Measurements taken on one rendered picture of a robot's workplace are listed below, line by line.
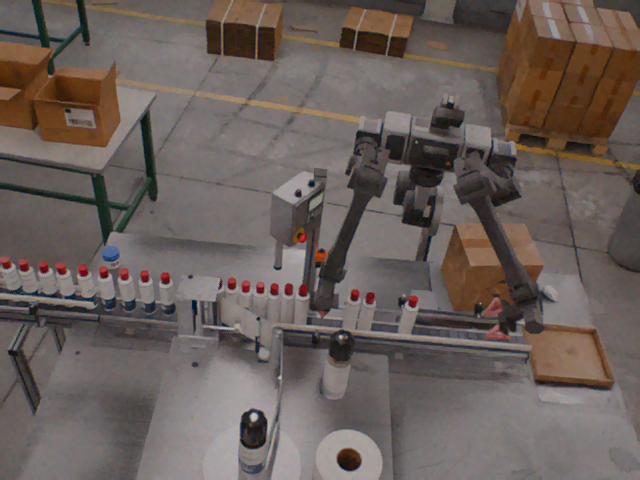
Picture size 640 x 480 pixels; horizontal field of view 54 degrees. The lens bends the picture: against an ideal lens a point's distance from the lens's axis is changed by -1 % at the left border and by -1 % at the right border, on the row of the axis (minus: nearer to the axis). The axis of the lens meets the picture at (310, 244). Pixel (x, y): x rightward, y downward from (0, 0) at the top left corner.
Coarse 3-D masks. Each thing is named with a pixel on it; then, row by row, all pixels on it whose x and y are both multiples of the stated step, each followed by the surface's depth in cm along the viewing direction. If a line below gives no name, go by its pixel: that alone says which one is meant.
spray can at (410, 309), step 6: (414, 300) 229; (408, 306) 231; (414, 306) 230; (402, 312) 236; (408, 312) 232; (414, 312) 231; (402, 318) 236; (408, 318) 234; (414, 318) 234; (402, 324) 237; (408, 324) 236; (402, 330) 239; (408, 330) 238
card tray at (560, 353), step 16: (528, 336) 254; (544, 336) 254; (560, 336) 255; (576, 336) 256; (592, 336) 256; (544, 352) 248; (560, 352) 249; (576, 352) 250; (592, 352) 250; (544, 368) 243; (560, 368) 243; (576, 368) 244; (592, 368) 244; (608, 368) 242; (592, 384) 238; (608, 384) 238
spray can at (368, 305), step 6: (372, 294) 229; (366, 300) 230; (372, 300) 229; (366, 306) 230; (372, 306) 231; (360, 312) 235; (366, 312) 232; (372, 312) 233; (360, 318) 236; (366, 318) 234; (372, 318) 236; (360, 324) 238; (366, 324) 237
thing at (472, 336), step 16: (160, 304) 244; (160, 320) 239; (176, 320) 239; (320, 320) 245; (336, 320) 246; (448, 336) 245; (464, 336) 245; (480, 336) 246; (512, 336) 247; (512, 352) 242; (528, 352) 242
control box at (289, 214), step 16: (304, 176) 213; (272, 192) 205; (288, 192) 206; (304, 192) 207; (272, 208) 209; (288, 208) 204; (304, 208) 207; (272, 224) 214; (288, 224) 208; (304, 224) 213; (288, 240) 213
